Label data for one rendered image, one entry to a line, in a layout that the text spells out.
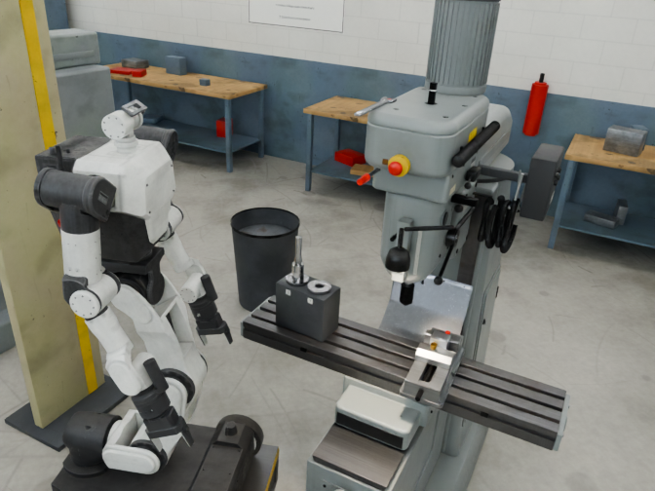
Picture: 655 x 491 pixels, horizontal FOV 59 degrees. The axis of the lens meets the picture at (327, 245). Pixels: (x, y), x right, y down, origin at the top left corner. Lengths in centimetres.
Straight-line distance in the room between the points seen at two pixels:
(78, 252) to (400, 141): 88
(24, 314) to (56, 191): 160
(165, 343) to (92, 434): 53
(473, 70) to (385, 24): 445
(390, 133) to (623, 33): 444
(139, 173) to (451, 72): 100
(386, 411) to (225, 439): 63
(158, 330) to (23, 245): 124
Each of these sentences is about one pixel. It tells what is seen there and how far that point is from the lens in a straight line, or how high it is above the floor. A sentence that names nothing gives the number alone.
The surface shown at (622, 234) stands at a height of 23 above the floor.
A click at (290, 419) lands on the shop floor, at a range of 329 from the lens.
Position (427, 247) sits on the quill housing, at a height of 146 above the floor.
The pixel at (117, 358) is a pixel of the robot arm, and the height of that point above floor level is 129.
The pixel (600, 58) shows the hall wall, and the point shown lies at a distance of 593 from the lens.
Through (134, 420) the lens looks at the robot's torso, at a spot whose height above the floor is 71.
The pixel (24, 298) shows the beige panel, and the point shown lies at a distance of 302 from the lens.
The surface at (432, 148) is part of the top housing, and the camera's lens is 159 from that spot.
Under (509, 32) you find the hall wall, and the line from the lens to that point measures 601.
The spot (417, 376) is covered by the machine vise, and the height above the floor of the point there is 103.
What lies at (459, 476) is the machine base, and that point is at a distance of 288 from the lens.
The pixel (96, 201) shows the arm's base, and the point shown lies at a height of 172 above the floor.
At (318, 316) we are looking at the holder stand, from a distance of 216.
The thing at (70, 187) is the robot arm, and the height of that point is 175.
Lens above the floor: 227
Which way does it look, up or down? 27 degrees down
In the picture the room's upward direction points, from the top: 3 degrees clockwise
